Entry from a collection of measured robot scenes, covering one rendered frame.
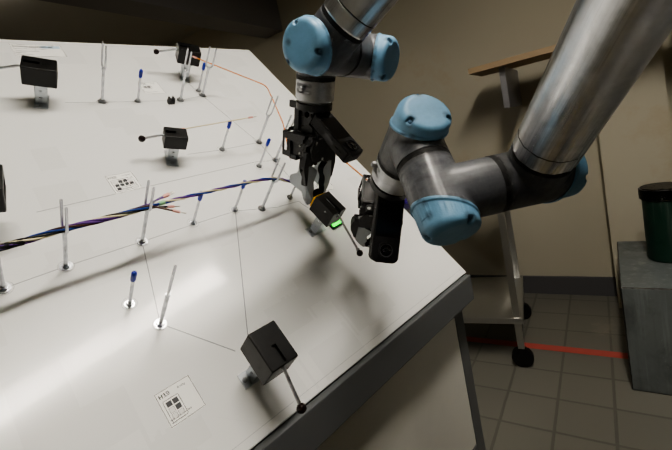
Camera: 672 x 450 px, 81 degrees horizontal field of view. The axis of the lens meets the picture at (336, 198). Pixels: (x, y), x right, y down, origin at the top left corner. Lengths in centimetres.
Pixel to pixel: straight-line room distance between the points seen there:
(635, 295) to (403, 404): 129
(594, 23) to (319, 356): 59
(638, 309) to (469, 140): 145
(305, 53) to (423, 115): 18
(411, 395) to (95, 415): 61
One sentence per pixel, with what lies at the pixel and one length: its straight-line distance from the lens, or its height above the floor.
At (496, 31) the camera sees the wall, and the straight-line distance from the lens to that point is 288.
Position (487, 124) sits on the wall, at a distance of 286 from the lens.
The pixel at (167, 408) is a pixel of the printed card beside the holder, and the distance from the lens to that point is 63.
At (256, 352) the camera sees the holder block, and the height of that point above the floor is 99.
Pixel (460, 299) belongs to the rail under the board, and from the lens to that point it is 101.
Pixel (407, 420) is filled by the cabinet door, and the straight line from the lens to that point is 97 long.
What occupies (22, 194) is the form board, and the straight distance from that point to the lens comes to 83.
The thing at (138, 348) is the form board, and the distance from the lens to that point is 66.
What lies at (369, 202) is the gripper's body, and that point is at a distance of 68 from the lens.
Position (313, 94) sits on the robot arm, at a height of 135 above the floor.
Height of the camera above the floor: 124
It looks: 7 degrees down
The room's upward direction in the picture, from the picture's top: 12 degrees counter-clockwise
